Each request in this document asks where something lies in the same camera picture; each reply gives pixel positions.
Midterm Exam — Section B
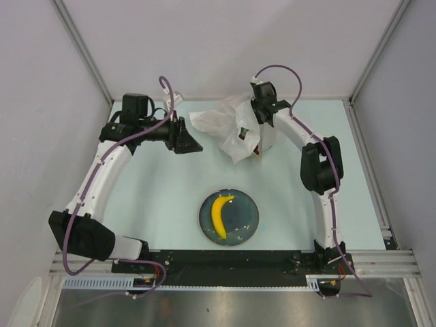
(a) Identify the aluminium frame rail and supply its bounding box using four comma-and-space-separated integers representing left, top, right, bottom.
48, 250, 421, 278

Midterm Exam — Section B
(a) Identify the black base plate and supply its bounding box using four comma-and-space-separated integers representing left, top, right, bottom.
112, 249, 355, 296

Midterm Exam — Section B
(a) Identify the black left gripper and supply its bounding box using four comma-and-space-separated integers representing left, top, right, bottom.
139, 110, 202, 155

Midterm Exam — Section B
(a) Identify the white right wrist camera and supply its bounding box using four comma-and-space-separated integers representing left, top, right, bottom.
250, 76, 270, 88

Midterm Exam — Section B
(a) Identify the white plastic bag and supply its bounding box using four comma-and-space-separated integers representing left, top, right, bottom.
189, 94, 283, 164

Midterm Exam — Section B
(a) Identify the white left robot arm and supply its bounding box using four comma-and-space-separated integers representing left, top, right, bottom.
48, 93, 203, 273

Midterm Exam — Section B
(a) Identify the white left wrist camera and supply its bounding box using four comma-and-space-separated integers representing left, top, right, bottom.
163, 89, 184, 112

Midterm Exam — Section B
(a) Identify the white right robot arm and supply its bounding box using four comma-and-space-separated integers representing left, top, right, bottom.
250, 77, 346, 273

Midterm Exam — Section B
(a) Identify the blue ceramic plate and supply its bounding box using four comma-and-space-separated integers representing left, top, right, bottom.
198, 189, 260, 247

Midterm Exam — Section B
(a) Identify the white slotted cable duct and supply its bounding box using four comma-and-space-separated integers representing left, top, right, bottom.
63, 276, 323, 291

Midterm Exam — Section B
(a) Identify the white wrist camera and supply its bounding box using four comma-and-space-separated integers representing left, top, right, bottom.
163, 89, 184, 112
250, 76, 270, 88

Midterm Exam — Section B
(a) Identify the fake yellow banana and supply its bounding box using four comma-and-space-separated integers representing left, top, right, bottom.
211, 196, 234, 240

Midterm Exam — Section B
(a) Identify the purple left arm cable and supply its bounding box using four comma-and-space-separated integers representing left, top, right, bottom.
61, 76, 185, 300

